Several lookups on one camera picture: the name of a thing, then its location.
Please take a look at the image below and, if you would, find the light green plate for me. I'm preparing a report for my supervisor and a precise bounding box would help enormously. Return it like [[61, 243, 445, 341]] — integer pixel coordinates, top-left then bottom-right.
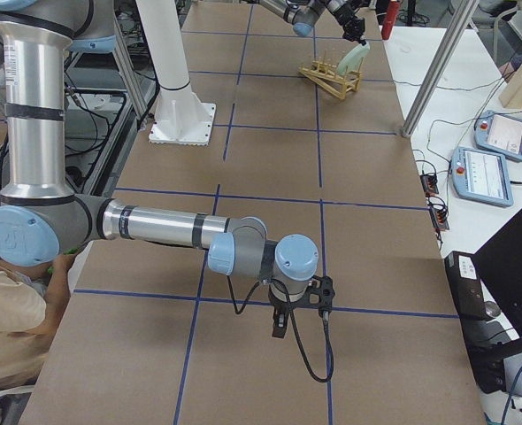
[[336, 42, 371, 76]]

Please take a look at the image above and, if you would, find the red bottle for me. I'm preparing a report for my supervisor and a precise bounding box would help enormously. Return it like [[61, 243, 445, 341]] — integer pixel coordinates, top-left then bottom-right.
[[381, 0, 401, 41]]

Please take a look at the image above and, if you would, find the wooden dish rack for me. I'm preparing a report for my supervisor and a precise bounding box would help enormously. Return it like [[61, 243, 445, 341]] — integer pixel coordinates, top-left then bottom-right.
[[298, 51, 365, 100]]

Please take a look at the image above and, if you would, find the orange circuit board far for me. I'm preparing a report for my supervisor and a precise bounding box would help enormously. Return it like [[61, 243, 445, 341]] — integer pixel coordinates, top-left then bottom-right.
[[419, 173, 439, 197]]

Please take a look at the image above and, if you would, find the orange circuit board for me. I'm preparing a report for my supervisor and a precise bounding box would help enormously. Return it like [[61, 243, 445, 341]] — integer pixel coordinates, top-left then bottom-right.
[[419, 173, 439, 197], [428, 203, 449, 232]]

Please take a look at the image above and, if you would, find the far teach pendant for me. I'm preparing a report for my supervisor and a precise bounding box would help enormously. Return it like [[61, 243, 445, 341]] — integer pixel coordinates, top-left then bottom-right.
[[474, 110, 522, 162]]

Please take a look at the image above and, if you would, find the teach pendant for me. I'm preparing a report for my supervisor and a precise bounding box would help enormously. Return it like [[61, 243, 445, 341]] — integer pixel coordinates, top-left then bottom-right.
[[449, 147, 514, 207], [474, 110, 522, 162]]

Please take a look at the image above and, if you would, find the near teach pendant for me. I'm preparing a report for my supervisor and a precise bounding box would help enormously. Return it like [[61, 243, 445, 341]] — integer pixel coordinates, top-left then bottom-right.
[[449, 147, 514, 207]]

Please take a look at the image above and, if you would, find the orange circuit board near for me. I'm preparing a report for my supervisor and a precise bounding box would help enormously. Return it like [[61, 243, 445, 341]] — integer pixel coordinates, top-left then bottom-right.
[[428, 203, 449, 232]]

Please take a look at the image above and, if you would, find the black laptop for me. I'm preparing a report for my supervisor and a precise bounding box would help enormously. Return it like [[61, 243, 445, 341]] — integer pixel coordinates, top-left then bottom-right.
[[473, 208, 522, 336]]

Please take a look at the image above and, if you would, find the person in beige shirt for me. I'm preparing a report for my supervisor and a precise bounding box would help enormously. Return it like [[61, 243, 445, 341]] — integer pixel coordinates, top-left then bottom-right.
[[0, 253, 77, 389]]

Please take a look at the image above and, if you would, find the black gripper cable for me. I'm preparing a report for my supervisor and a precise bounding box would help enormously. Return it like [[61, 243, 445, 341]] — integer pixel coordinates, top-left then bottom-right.
[[226, 274, 336, 383]]

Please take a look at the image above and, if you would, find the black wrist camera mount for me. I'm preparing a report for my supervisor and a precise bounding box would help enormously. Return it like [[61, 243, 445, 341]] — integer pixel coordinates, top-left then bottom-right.
[[289, 275, 335, 322]]

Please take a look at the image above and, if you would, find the aluminium frame post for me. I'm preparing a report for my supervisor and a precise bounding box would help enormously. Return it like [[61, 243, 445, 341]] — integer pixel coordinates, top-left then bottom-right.
[[401, 0, 479, 138]]

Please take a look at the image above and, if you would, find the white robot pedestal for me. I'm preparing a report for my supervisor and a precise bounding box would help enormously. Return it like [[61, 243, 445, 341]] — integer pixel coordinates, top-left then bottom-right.
[[136, 0, 216, 146]]

